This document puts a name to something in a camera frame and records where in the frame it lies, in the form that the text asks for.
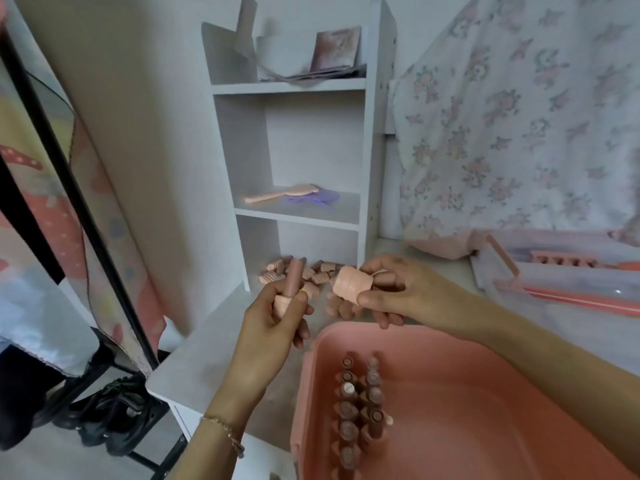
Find person's left hand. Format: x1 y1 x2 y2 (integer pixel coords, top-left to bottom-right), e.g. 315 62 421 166
219 290 316 396

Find person's right hand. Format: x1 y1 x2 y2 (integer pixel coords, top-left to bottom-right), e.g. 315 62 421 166
356 254 482 341

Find pink cosmetic tube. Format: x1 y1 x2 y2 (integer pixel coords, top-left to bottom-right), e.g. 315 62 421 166
272 257 307 320

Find pink ribbed cap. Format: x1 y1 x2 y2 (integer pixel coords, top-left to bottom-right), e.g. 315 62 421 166
332 266 397 306

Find person's right forearm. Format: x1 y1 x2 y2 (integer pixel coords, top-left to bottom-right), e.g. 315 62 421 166
465 301 640 473

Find person's left forearm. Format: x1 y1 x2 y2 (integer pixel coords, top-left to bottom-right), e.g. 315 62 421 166
169 385 267 480

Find pile of pink ribbed caps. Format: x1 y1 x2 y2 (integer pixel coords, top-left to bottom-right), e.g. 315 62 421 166
258 256 362 319

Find purple comb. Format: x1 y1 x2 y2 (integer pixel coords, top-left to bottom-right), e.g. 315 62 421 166
285 189 341 211

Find pink hairbrush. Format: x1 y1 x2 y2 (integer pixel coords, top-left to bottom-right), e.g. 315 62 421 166
244 184 320 204

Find cluster of pink tubes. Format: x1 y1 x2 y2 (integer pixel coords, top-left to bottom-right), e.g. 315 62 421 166
330 355 394 480

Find pink plastic basin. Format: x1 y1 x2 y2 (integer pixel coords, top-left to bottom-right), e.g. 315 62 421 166
290 322 638 480

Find white wooden shelf unit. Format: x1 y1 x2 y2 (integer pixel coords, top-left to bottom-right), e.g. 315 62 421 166
201 0 398 291

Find pink notched plastic rack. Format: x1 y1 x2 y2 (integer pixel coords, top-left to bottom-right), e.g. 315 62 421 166
529 250 640 273

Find clear plastic zip bag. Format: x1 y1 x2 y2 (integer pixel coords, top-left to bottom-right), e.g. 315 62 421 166
471 229 640 320

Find black shoe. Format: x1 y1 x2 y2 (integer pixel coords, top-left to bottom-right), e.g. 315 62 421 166
79 385 171 458
52 377 132 431

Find white floral cloth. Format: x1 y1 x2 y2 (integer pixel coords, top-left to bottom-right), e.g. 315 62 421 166
389 0 640 260

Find stack of papers and cards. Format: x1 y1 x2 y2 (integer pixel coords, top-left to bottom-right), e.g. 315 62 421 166
235 0 368 83

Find colourful patterned curtain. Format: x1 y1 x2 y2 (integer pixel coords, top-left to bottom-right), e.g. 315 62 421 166
0 0 169 378

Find gold chain bracelet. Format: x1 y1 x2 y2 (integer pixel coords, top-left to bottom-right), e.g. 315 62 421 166
200 415 246 459

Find black metal frame pole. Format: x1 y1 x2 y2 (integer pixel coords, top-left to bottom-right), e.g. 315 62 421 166
0 32 162 368

